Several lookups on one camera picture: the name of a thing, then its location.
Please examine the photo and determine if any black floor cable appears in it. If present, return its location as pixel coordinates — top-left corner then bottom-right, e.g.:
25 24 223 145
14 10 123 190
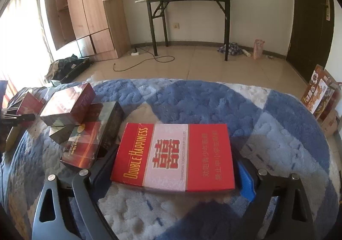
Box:
113 46 175 72

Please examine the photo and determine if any blue and white fleece blanket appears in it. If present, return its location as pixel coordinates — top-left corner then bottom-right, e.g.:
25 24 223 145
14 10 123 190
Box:
0 78 340 240

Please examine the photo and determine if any dark door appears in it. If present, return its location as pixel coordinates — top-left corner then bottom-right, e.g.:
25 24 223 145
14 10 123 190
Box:
286 0 335 70

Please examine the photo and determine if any small dark gold box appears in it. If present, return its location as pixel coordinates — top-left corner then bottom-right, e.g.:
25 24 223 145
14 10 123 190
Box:
49 125 70 142

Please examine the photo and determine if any dark red glossy box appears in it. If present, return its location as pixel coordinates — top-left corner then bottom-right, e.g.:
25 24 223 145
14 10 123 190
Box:
40 82 96 126

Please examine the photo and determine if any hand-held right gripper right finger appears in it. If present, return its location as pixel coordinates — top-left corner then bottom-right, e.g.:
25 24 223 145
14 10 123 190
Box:
235 160 314 240

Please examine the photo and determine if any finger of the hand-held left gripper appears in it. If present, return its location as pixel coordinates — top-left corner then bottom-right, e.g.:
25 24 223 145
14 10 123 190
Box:
0 113 36 126

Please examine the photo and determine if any brown cardboard box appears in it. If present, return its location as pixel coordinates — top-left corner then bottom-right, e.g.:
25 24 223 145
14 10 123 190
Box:
319 108 342 136

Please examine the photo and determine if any window curtain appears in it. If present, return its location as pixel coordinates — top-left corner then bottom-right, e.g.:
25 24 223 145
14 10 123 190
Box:
0 0 54 88

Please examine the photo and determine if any wooden wardrobe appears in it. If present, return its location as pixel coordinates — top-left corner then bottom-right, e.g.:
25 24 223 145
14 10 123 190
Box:
43 0 131 59

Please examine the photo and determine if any pile of clothes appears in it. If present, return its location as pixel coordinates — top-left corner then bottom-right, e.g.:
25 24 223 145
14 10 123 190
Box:
45 54 81 82

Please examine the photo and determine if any red and white cigarette carton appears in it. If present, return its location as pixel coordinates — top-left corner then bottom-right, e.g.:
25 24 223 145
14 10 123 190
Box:
110 122 236 193

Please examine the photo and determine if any black suitcase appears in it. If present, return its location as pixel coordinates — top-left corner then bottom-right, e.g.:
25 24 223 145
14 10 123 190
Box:
51 56 91 86

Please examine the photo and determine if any dark carton with gold label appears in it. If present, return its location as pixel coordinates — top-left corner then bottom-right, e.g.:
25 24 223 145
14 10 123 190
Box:
60 101 125 171

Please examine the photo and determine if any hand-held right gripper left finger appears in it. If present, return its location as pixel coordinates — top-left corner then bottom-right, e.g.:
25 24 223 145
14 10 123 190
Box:
31 145 120 240

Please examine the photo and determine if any plaid cloth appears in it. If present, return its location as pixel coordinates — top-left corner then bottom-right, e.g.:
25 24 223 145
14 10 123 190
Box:
217 42 245 56

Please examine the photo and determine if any pink bag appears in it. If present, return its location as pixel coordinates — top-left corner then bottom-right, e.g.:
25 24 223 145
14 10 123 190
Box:
252 39 266 60

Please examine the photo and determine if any small red box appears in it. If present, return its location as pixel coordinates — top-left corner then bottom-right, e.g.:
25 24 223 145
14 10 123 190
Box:
16 91 46 123

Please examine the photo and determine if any printed snack box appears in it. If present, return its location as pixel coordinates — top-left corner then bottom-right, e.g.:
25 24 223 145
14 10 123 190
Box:
301 64 338 119

